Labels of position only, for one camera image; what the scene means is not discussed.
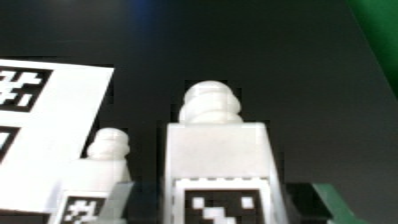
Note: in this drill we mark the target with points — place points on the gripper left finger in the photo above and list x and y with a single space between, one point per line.
112 210

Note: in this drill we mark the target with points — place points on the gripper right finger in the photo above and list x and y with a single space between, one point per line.
317 206

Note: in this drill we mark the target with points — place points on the white table leg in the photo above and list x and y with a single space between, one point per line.
93 175
221 181

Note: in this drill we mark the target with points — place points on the white AprilTag base sheet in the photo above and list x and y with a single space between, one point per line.
50 99

